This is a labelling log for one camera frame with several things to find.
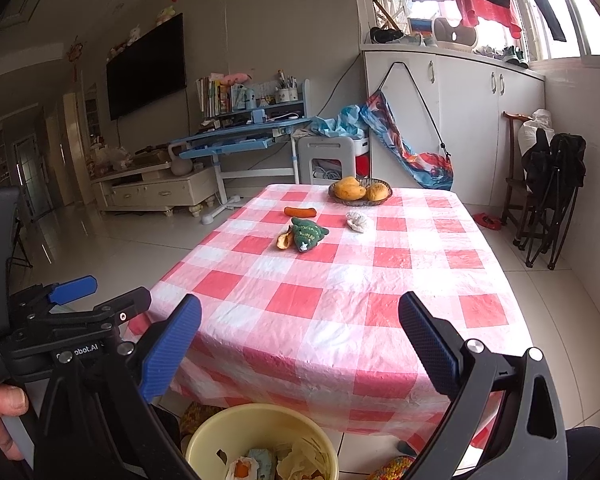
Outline large white plastic sheet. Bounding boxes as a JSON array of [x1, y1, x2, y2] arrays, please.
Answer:
[[277, 439, 332, 480]]

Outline black folding chair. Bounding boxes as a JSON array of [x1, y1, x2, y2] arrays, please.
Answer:
[[517, 130, 588, 271]]

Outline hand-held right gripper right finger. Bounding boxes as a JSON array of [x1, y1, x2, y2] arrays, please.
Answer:
[[397, 291, 568, 480]]

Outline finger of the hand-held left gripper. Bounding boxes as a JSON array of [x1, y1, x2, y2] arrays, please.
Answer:
[[27, 286, 152, 334], [10, 276, 98, 317]]

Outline blue white milk carton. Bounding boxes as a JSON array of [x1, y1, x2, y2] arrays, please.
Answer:
[[247, 449, 277, 480]]

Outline row of books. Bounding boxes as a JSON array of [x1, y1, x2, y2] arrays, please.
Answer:
[[196, 76, 231, 116]]

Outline black shoes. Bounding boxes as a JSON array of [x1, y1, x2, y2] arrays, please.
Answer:
[[369, 26, 406, 45]]

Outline clear plastic bag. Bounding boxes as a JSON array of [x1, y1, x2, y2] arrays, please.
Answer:
[[97, 145, 132, 171]]

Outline wooden chair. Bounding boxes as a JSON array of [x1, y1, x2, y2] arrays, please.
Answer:
[[500, 110, 536, 241]]

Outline black wall television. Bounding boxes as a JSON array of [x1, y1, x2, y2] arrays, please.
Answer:
[[106, 12, 187, 122]]

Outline colourful crocheted cushion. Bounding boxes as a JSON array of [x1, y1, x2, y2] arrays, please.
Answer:
[[180, 402, 217, 436], [367, 455, 417, 480]]

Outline person's left hand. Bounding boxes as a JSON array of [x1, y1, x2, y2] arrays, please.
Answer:
[[0, 385, 31, 461]]

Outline blue study desk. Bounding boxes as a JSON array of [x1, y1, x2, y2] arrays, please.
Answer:
[[169, 78, 313, 225]]

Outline lattice glass door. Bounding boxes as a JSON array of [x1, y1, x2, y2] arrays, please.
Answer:
[[12, 136, 55, 220]]

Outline pink kettlebell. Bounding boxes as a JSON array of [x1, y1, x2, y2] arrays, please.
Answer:
[[168, 142, 193, 177]]

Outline white pen holder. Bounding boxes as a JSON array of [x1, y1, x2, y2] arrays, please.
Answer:
[[275, 70, 299, 104]]

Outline white plastic bag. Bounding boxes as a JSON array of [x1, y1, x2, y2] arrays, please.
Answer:
[[225, 457, 256, 480]]

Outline blue plastic bag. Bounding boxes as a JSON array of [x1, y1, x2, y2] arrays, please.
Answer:
[[310, 104, 368, 139]]

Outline red wall ornament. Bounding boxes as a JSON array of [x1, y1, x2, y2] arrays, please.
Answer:
[[67, 37, 84, 81]]

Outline colourful printed strap bag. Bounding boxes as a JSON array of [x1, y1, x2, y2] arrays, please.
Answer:
[[358, 61, 455, 192]]

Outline white storage cabinet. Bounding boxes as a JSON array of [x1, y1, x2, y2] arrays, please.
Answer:
[[361, 42, 546, 208]]

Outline cream television cabinet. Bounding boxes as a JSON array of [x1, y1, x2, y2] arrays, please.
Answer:
[[91, 165, 218, 218]]

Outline white stool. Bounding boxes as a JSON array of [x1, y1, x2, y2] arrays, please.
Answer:
[[296, 135, 371, 187]]

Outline green plush toy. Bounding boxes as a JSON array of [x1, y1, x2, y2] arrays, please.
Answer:
[[290, 217, 330, 252]]

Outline yellow plastic bin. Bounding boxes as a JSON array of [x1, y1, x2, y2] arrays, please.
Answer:
[[185, 403, 340, 480]]

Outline grey sneakers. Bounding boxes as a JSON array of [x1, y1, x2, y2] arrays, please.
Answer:
[[472, 45, 531, 70]]

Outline white sack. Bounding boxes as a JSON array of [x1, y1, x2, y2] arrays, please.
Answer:
[[517, 109, 556, 148]]

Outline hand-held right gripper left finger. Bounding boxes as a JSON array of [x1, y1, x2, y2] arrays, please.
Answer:
[[30, 294, 203, 480]]

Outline red white checked tablecloth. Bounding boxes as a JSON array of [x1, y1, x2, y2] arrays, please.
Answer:
[[125, 183, 533, 453]]

